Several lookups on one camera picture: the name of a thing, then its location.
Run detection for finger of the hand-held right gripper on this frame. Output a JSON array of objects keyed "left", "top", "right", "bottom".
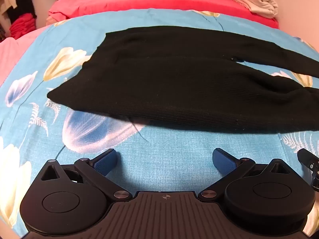
[{"left": 297, "top": 149, "right": 319, "bottom": 193}]

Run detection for black pants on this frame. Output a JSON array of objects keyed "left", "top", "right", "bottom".
[{"left": 47, "top": 26, "right": 319, "bottom": 134}]

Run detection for red clothes pile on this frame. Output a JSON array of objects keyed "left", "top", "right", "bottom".
[{"left": 10, "top": 13, "right": 37, "bottom": 39}]

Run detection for red bed sheet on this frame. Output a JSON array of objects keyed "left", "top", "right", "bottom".
[{"left": 46, "top": 0, "right": 279, "bottom": 29}]

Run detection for cream folded cloth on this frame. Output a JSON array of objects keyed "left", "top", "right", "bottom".
[{"left": 230, "top": 0, "right": 279, "bottom": 18}]

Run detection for blue floral blanket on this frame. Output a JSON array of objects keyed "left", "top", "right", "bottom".
[{"left": 0, "top": 8, "right": 319, "bottom": 237}]

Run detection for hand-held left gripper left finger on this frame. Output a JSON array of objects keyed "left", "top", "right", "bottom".
[{"left": 35, "top": 149, "right": 131, "bottom": 201}]

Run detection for pink bed sheet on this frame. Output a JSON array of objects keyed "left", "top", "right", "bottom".
[{"left": 0, "top": 37, "right": 38, "bottom": 86}]

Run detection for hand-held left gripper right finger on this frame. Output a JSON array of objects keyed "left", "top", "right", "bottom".
[{"left": 197, "top": 148, "right": 297, "bottom": 202}]

